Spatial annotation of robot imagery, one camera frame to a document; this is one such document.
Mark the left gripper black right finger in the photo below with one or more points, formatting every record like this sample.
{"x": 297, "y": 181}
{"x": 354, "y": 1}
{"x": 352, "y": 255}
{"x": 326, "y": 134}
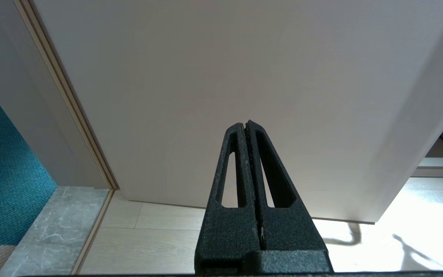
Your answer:
{"x": 287, "y": 227}

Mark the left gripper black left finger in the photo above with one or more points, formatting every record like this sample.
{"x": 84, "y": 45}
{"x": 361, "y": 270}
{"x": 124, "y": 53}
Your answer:
{"x": 225, "y": 231}

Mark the cream bench shelf unit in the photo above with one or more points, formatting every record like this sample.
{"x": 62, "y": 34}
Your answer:
{"x": 442, "y": 167}

